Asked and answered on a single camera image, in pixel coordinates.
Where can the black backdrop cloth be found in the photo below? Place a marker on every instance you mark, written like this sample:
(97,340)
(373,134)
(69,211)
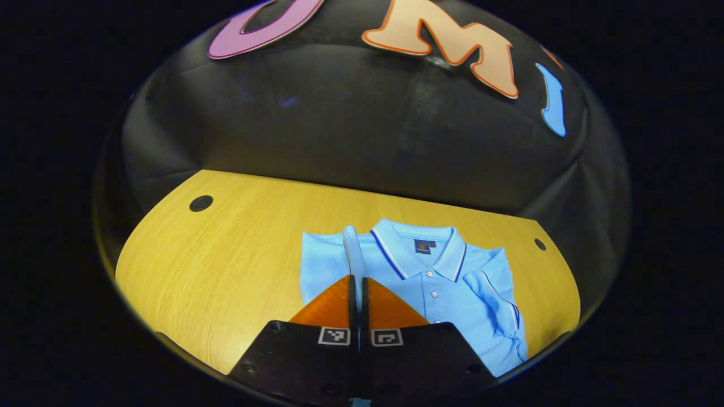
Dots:
(339,130)

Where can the light blue T-shirt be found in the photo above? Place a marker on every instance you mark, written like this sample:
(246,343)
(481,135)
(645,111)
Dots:
(447,294)

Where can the black round table grommet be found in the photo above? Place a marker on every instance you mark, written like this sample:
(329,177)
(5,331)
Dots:
(540,244)
(201,203)

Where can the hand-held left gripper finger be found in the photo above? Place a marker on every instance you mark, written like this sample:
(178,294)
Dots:
(365,308)
(353,305)

